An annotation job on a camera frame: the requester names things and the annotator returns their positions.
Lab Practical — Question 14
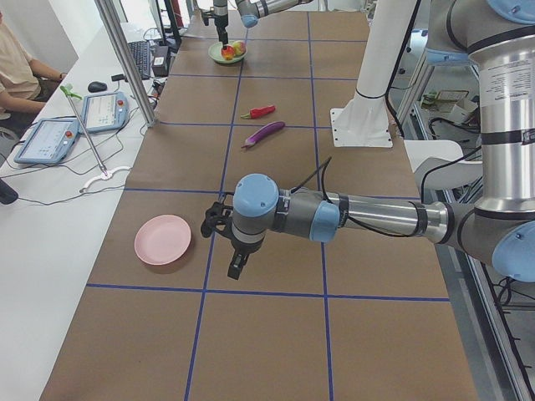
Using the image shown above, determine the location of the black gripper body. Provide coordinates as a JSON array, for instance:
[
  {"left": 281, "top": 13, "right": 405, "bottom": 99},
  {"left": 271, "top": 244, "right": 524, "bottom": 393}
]
[
  {"left": 201, "top": 192, "right": 233, "bottom": 241},
  {"left": 201, "top": 6, "right": 228, "bottom": 32}
]

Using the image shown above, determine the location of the red pomegranate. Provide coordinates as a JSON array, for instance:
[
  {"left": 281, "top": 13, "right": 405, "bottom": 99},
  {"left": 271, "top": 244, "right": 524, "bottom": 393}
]
[{"left": 221, "top": 45, "right": 235, "bottom": 61}]

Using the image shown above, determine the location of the pink yellow peach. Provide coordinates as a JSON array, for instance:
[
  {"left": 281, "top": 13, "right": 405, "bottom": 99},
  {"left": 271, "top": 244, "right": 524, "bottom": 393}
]
[{"left": 232, "top": 40, "right": 247, "bottom": 58}]

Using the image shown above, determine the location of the red chili pepper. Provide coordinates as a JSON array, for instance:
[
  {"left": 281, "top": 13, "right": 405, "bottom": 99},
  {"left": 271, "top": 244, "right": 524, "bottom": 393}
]
[{"left": 240, "top": 104, "right": 276, "bottom": 119}]

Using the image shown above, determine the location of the purple eggplant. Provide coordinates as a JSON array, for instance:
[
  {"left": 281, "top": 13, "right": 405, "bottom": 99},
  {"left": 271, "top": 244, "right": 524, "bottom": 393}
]
[{"left": 241, "top": 121, "right": 286, "bottom": 149}]

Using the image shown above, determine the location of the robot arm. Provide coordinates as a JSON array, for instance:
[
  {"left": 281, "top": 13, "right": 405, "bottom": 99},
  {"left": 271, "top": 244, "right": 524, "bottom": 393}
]
[
  {"left": 201, "top": 0, "right": 309, "bottom": 48},
  {"left": 201, "top": 1, "right": 534, "bottom": 282}
]

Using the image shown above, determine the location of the green plate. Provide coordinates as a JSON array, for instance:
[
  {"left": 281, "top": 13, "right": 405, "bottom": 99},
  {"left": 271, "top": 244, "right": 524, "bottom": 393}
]
[{"left": 208, "top": 43, "right": 246, "bottom": 64}]

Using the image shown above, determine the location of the pink plate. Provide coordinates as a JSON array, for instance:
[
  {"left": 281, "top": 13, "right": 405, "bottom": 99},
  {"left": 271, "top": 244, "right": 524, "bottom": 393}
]
[{"left": 134, "top": 215, "right": 191, "bottom": 266}]

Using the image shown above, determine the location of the black keyboard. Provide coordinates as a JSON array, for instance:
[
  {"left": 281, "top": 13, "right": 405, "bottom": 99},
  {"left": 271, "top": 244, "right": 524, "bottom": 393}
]
[{"left": 127, "top": 40, "right": 151, "bottom": 80}]

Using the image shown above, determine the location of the white curved stand base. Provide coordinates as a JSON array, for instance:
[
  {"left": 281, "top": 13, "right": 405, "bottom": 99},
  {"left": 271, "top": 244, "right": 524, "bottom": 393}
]
[{"left": 79, "top": 166, "right": 131, "bottom": 194}]

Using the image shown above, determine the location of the black computer mouse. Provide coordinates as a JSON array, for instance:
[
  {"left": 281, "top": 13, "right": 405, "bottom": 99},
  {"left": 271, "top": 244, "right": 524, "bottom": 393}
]
[{"left": 87, "top": 81, "right": 108, "bottom": 93}]

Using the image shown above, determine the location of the blue teach pendant far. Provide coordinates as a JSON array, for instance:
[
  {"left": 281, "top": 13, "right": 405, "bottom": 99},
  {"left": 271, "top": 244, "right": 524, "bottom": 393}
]
[{"left": 82, "top": 92, "right": 129, "bottom": 134}]

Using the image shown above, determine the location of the blue teach pendant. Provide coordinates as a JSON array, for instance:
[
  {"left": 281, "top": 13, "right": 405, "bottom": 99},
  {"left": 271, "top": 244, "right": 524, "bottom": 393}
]
[
  {"left": 14, "top": 119, "right": 79, "bottom": 165},
  {"left": 82, "top": 92, "right": 129, "bottom": 134}
]

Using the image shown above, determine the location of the metal rod with green clip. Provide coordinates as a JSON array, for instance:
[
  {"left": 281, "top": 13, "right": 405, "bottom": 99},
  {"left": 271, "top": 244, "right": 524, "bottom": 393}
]
[{"left": 59, "top": 84, "right": 110, "bottom": 180}]

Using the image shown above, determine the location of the blue teach pendant near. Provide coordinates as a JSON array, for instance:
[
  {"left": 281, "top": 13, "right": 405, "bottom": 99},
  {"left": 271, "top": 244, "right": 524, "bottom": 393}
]
[{"left": 14, "top": 119, "right": 79, "bottom": 165}]

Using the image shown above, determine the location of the seated person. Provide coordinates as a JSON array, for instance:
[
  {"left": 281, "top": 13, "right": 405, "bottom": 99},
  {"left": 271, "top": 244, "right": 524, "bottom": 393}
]
[{"left": 1, "top": 23, "right": 67, "bottom": 136}]

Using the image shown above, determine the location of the cardboard box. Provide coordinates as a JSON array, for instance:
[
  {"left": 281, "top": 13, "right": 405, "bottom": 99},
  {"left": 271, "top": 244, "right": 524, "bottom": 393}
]
[{"left": 420, "top": 90, "right": 478, "bottom": 124}]

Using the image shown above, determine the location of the aluminium frame post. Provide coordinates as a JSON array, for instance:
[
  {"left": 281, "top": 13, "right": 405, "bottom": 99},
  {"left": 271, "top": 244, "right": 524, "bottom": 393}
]
[{"left": 94, "top": 0, "right": 155, "bottom": 128}]

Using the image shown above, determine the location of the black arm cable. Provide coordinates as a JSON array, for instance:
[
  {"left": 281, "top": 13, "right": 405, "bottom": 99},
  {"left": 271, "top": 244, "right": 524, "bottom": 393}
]
[{"left": 290, "top": 155, "right": 421, "bottom": 239}]

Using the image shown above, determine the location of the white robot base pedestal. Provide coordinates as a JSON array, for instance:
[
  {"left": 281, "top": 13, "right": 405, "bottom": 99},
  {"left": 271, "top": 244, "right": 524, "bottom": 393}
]
[{"left": 330, "top": 0, "right": 418, "bottom": 148}]

